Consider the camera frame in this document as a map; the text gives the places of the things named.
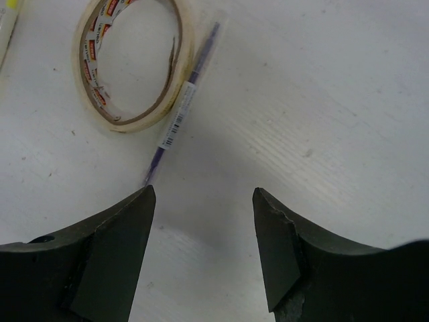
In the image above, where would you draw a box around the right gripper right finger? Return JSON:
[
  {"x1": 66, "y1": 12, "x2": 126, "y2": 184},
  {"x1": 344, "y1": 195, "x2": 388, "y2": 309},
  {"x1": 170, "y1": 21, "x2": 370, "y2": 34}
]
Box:
[{"x1": 252, "y1": 188, "x2": 428, "y2": 321}]

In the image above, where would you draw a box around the beige masking tape roll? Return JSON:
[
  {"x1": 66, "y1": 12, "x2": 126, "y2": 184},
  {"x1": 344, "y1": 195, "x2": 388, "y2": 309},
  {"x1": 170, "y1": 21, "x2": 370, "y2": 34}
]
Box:
[{"x1": 72, "y1": 1, "x2": 195, "y2": 133}]

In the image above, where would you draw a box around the white barrel pen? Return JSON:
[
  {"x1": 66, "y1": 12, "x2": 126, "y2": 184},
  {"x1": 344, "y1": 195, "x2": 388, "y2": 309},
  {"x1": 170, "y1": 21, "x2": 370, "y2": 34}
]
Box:
[{"x1": 143, "y1": 21, "x2": 221, "y2": 186}]

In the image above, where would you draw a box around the yellow highlighter pen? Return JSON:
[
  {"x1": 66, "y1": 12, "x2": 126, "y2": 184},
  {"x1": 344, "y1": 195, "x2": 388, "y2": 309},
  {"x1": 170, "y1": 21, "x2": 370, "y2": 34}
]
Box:
[{"x1": 0, "y1": 0, "x2": 23, "y2": 64}]

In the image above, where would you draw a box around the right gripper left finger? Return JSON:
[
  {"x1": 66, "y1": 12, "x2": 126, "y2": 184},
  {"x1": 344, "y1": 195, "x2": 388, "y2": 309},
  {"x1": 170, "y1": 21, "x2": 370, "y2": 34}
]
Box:
[{"x1": 1, "y1": 186, "x2": 156, "y2": 321}]

